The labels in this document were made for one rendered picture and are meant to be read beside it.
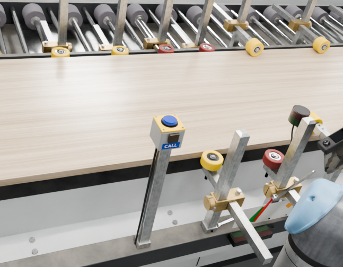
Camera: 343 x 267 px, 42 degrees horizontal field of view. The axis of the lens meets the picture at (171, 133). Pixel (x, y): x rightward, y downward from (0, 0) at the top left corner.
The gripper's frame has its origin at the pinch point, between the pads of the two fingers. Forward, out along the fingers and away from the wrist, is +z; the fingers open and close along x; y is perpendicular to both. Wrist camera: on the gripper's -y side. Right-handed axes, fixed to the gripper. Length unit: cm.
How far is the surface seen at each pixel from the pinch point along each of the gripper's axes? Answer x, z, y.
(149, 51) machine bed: 110, 16, -23
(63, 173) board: 26, 12, -83
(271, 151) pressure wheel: 21.7, 9.9, -5.1
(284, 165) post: 8.1, 3.3, -10.6
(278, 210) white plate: 5.8, 25.5, -6.1
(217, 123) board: 42.1, 10.3, -18.5
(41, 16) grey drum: 152, 17, -69
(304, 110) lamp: 12.2, -16.8, -8.3
